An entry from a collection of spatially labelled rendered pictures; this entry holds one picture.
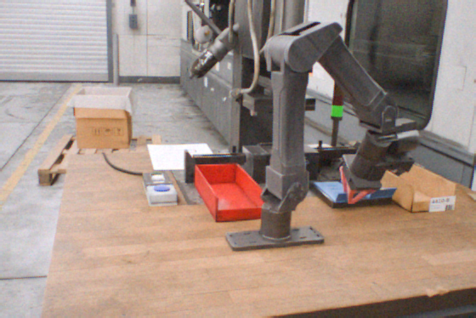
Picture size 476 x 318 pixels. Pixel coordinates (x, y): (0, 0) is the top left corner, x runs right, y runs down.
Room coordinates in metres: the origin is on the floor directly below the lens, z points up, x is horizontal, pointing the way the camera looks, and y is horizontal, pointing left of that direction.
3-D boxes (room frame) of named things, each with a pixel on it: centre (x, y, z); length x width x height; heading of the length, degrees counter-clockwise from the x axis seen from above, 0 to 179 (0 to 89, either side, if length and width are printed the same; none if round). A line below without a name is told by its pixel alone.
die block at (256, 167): (1.34, -0.12, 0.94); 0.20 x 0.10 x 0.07; 107
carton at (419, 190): (1.24, -0.46, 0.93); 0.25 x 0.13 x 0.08; 17
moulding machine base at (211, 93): (7.17, 0.15, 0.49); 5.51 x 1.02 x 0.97; 13
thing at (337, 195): (1.17, -0.26, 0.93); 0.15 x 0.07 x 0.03; 13
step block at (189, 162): (1.27, 0.12, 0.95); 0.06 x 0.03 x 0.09; 107
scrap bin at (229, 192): (1.13, 0.02, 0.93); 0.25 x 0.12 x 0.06; 17
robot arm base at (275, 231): (0.91, -0.08, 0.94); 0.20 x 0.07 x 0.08; 107
